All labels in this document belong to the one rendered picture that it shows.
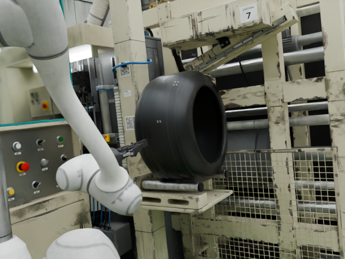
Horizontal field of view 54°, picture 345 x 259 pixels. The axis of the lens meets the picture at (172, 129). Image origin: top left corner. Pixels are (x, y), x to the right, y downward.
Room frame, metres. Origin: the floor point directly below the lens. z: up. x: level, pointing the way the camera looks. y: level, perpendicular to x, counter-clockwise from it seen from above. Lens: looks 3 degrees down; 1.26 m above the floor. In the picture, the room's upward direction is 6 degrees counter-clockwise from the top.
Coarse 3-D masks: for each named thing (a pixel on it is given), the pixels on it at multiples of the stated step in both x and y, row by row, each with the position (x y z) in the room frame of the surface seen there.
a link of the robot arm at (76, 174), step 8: (72, 160) 1.11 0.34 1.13; (80, 160) 1.11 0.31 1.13; (88, 160) 1.12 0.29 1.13; (64, 168) 1.07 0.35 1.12; (72, 168) 1.08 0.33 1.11; (80, 168) 1.09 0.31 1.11; (88, 168) 1.09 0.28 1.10; (96, 168) 1.10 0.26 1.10; (56, 176) 1.09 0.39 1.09; (64, 176) 1.06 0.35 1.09; (72, 176) 1.06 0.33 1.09; (80, 176) 1.08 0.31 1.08; (88, 176) 1.08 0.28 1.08; (64, 184) 1.07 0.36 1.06; (72, 184) 1.06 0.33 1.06; (80, 184) 1.08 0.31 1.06; (88, 184) 1.07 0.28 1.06; (88, 192) 1.09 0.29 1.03
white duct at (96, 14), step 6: (96, 0) 2.31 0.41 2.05; (102, 0) 2.29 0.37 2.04; (108, 0) 2.30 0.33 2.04; (96, 6) 2.31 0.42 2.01; (102, 6) 2.31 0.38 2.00; (90, 12) 2.35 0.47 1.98; (96, 12) 2.32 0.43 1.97; (102, 12) 2.33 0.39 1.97; (108, 12) 2.38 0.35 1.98; (90, 18) 2.35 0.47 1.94; (96, 18) 2.34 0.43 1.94; (102, 18) 2.36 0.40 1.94; (96, 24) 2.36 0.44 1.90
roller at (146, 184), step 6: (144, 180) 1.73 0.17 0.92; (150, 180) 1.71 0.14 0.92; (156, 180) 1.69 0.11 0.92; (144, 186) 1.71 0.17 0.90; (150, 186) 1.69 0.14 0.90; (156, 186) 1.67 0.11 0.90; (162, 186) 1.65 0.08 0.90; (168, 186) 1.62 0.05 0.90; (174, 186) 1.61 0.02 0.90; (180, 186) 1.59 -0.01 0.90; (186, 186) 1.57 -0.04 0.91; (192, 186) 1.55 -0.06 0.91; (198, 186) 1.53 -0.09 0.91
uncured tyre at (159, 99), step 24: (192, 72) 1.65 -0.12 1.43; (144, 96) 1.60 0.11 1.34; (168, 96) 1.52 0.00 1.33; (192, 96) 1.54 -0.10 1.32; (216, 96) 1.80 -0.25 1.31; (144, 120) 1.54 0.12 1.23; (168, 120) 1.47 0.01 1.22; (192, 120) 1.51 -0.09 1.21; (216, 120) 1.94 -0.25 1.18; (168, 144) 1.48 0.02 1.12; (192, 144) 1.49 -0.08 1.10; (216, 144) 1.91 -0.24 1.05; (168, 168) 1.55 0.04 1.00; (192, 168) 1.52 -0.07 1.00; (216, 168) 1.68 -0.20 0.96
